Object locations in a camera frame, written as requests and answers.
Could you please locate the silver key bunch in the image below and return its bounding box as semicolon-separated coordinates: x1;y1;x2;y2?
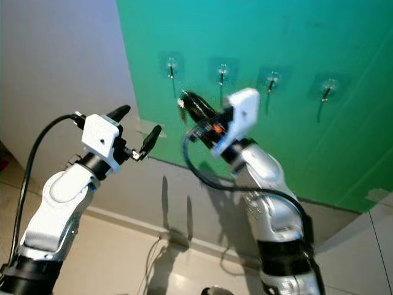
177;97;188;124

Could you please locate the grey tape strip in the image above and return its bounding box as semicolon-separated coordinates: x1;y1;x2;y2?
365;187;393;205
136;118;163;137

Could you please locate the grey robot foot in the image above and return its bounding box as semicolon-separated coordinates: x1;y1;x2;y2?
200;286;234;295

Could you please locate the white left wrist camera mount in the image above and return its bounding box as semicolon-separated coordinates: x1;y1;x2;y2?
82;114;122;173

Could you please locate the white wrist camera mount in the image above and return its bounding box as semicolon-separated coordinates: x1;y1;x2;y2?
82;114;122;173
212;87;260;154

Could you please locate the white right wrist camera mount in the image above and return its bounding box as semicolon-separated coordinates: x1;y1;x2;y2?
212;87;260;154

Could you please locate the clear adhesive wall hook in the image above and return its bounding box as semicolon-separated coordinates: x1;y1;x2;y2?
257;65;292;94
309;73;352;104
208;57;240;87
158;50;185;81

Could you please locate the green wall panel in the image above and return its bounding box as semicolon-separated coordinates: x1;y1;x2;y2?
115;0;393;214

